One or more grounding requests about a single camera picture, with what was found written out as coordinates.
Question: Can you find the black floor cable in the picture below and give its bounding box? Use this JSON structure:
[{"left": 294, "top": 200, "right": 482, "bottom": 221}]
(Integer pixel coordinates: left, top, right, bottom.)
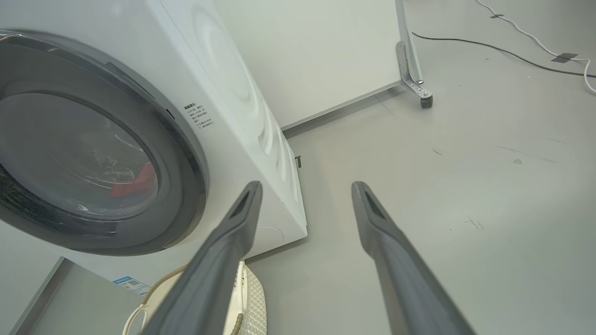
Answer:
[{"left": 412, "top": 32, "right": 596, "bottom": 78}]

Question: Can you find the white rolling partition board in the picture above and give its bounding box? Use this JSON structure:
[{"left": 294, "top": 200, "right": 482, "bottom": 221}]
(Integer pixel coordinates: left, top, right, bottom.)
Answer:
[{"left": 212, "top": 0, "right": 424, "bottom": 131}]

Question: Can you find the cream perforated laundry basket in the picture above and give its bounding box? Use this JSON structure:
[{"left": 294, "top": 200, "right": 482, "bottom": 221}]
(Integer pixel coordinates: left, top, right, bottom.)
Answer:
[{"left": 122, "top": 261, "right": 267, "bottom": 335}]

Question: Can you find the red garment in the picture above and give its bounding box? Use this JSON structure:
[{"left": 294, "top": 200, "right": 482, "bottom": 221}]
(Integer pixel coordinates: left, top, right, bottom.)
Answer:
[{"left": 111, "top": 162, "right": 158, "bottom": 199}]

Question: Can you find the blue energy label sticker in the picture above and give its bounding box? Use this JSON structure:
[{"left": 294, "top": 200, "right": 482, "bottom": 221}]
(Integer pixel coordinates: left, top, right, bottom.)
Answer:
[{"left": 112, "top": 275, "right": 150, "bottom": 296}]

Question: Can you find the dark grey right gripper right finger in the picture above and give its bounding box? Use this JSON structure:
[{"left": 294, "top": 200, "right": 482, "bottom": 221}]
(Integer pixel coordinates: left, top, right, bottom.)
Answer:
[{"left": 351, "top": 181, "right": 476, "bottom": 335}]

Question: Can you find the metal bracket with caster wheel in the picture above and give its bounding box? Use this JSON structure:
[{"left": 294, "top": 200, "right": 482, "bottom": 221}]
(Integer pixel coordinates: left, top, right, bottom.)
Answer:
[{"left": 396, "top": 41, "right": 433, "bottom": 109}]

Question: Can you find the white front-load washing machine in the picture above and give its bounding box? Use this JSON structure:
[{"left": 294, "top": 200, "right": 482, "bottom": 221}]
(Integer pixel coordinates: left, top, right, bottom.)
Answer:
[{"left": 0, "top": 0, "right": 308, "bottom": 296}]

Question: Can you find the white floor cable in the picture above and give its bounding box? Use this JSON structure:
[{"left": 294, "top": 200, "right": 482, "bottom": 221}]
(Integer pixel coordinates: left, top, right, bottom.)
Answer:
[{"left": 475, "top": 0, "right": 596, "bottom": 94}]

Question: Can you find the washing machine glass door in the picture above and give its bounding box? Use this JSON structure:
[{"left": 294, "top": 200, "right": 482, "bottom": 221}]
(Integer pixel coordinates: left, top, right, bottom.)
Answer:
[{"left": 0, "top": 30, "right": 209, "bottom": 256}]

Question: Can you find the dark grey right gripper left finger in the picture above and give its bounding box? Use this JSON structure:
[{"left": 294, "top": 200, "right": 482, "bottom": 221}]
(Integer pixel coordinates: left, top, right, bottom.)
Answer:
[{"left": 141, "top": 181, "right": 264, "bottom": 335}]

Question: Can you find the small printed text label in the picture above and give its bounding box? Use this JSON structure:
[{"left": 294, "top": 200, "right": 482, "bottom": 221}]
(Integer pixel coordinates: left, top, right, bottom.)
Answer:
[{"left": 183, "top": 103, "right": 215, "bottom": 129}]

